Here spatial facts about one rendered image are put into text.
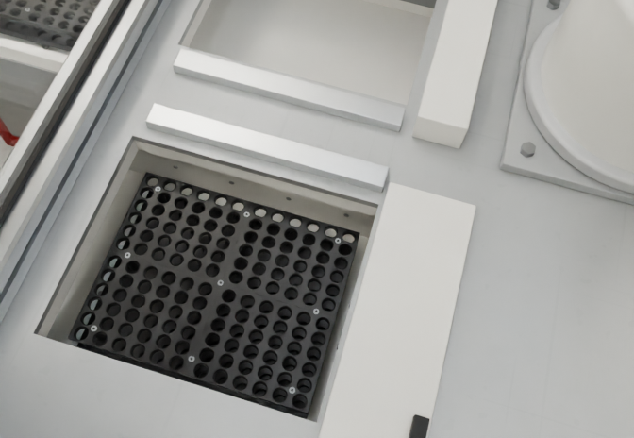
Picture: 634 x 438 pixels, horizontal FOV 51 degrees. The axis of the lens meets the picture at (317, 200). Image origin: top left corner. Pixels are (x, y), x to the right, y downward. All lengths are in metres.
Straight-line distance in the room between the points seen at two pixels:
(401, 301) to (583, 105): 0.23
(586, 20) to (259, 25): 0.43
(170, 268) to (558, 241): 0.36
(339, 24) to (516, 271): 0.42
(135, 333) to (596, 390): 0.39
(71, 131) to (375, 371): 0.33
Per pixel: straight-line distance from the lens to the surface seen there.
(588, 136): 0.65
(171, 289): 0.63
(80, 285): 0.72
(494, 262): 0.61
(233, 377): 0.60
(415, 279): 0.58
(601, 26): 0.59
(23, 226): 0.59
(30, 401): 0.59
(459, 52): 0.68
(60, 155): 0.61
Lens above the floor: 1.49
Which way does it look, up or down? 63 degrees down
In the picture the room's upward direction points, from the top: 5 degrees clockwise
